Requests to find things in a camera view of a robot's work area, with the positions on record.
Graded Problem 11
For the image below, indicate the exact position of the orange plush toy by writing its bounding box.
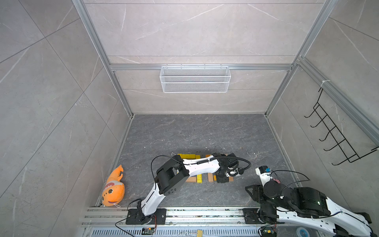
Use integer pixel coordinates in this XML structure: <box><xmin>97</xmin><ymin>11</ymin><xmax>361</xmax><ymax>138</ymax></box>
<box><xmin>101</xmin><ymin>165</ymin><xmax>125</xmax><ymax>207</ymax></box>

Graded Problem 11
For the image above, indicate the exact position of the aluminium frame post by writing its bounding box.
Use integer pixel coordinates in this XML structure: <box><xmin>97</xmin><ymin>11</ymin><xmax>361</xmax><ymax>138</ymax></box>
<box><xmin>73</xmin><ymin>0</ymin><xmax>133</xmax><ymax>119</ymax></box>

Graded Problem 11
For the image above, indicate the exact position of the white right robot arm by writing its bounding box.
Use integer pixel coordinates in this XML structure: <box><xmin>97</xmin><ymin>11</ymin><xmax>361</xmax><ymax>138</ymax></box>
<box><xmin>243</xmin><ymin>180</ymin><xmax>376</xmax><ymax>237</ymax></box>

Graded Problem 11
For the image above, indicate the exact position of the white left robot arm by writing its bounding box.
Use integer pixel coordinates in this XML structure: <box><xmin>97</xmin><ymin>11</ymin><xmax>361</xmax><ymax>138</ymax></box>
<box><xmin>137</xmin><ymin>154</ymin><xmax>244</xmax><ymax>217</ymax></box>

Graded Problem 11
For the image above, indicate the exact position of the white wire mesh basket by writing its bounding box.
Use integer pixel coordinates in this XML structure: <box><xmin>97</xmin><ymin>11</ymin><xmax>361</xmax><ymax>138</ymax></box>
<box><xmin>159</xmin><ymin>66</ymin><xmax>231</xmax><ymax>93</ymax></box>

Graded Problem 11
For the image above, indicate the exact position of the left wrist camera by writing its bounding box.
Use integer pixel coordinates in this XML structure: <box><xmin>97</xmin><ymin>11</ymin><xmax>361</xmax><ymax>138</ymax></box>
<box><xmin>228</xmin><ymin>169</ymin><xmax>240</xmax><ymax>177</ymax></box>

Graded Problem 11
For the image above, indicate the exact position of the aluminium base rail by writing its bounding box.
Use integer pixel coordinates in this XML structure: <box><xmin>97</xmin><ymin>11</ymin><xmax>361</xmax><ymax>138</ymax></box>
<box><xmin>79</xmin><ymin>206</ymin><xmax>329</xmax><ymax>237</ymax></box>

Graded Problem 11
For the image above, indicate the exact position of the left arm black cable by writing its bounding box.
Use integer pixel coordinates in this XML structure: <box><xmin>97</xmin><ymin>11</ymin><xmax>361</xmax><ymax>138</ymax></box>
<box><xmin>150</xmin><ymin>154</ymin><xmax>252</xmax><ymax>184</ymax></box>

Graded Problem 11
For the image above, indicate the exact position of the black wire hook rack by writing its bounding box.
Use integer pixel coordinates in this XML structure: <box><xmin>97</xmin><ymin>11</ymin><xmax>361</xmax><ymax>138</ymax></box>
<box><xmin>304</xmin><ymin>88</ymin><xmax>379</xmax><ymax>166</ymax></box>

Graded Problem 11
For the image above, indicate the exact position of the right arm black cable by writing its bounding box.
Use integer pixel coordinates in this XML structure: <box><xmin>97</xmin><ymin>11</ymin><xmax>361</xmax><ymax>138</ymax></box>
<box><xmin>270</xmin><ymin>169</ymin><xmax>311</xmax><ymax>190</ymax></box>

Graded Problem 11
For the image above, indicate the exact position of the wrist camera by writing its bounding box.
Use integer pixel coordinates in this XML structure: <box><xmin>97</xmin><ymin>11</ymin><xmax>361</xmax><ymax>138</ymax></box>
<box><xmin>255</xmin><ymin>166</ymin><xmax>272</xmax><ymax>186</ymax></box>
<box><xmin>228</xmin><ymin>169</ymin><xmax>240</xmax><ymax>177</ymax></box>

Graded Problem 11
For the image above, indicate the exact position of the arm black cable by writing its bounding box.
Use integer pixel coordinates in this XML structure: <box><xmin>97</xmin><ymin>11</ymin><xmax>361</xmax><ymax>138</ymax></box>
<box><xmin>270</xmin><ymin>169</ymin><xmax>311</xmax><ymax>190</ymax></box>
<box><xmin>150</xmin><ymin>154</ymin><xmax>252</xmax><ymax>184</ymax></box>

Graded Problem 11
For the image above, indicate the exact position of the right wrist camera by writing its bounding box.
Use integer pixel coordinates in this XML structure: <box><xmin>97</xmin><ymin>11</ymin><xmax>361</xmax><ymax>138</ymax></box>
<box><xmin>255</xmin><ymin>166</ymin><xmax>272</xmax><ymax>186</ymax></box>

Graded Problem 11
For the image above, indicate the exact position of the tan wooden block angled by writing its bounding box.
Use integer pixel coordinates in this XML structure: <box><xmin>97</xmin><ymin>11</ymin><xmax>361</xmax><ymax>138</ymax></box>
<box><xmin>207</xmin><ymin>173</ymin><xmax>214</xmax><ymax>182</ymax></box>

